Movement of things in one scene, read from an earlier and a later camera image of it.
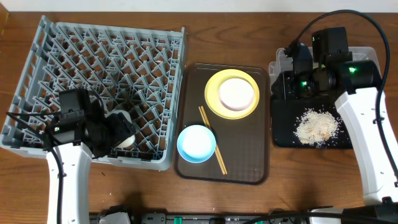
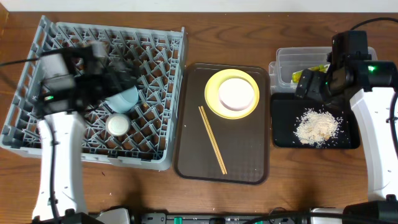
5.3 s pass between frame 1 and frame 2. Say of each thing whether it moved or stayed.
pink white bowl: stayed
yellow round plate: stayed
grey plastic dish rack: stayed
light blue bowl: moved
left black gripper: moved
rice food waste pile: stayed
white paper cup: moved
